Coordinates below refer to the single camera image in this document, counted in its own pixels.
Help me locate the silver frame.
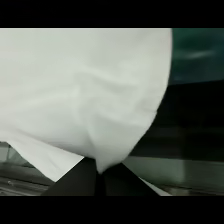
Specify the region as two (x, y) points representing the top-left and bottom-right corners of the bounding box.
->
(0, 161), (56, 197)

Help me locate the white T-shirt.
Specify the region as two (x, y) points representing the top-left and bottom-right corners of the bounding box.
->
(0, 27), (174, 197)

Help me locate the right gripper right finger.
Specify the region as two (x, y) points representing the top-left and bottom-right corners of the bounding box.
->
(99, 162), (158, 197)

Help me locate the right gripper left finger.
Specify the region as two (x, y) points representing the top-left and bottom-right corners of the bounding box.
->
(41, 157), (100, 197)

